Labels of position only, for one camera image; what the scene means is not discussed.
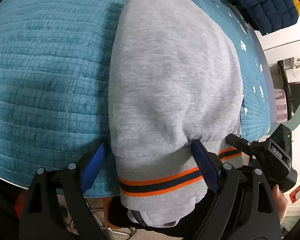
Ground grey navy sweatshirt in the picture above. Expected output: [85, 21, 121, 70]
[108, 0, 243, 228]

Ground person's right hand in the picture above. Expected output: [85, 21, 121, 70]
[272, 185, 288, 224]

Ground metal stool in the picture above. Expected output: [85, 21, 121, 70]
[85, 197, 138, 239]

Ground navy quilted jacket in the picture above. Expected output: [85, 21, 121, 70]
[226, 0, 300, 36]

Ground teal quilted bed cover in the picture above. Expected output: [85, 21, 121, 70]
[0, 0, 270, 198]

